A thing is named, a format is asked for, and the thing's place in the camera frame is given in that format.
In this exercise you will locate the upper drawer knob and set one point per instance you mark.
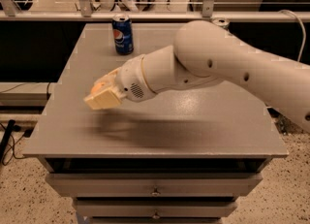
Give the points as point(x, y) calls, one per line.
point(155, 192)

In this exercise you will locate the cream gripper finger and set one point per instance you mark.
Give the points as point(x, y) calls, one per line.
point(108, 78)
point(105, 98)

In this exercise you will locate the drawer knob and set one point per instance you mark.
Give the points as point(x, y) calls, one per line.
point(156, 215)
point(155, 192)

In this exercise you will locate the metal guard rail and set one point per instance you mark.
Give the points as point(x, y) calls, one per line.
point(202, 9)

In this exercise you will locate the blue Pepsi can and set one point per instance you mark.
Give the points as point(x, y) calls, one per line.
point(123, 35)

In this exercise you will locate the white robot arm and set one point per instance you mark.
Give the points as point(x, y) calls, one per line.
point(204, 54)

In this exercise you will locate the upper grey drawer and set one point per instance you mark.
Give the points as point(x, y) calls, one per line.
point(141, 185)

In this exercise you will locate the lower drawer knob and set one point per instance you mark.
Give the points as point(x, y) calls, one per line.
point(156, 215)

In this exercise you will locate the orange fruit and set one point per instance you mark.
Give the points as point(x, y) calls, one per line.
point(96, 87)

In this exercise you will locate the grey drawer cabinet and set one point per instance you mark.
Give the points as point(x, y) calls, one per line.
point(220, 129)

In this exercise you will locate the grey drawer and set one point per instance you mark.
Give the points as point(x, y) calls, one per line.
point(141, 185)
point(182, 208)

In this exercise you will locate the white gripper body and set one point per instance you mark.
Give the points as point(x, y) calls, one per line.
point(132, 80)

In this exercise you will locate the lower grey drawer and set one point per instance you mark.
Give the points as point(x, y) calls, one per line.
point(182, 208)

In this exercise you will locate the silver energy drink can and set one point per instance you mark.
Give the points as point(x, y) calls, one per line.
point(221, 22)

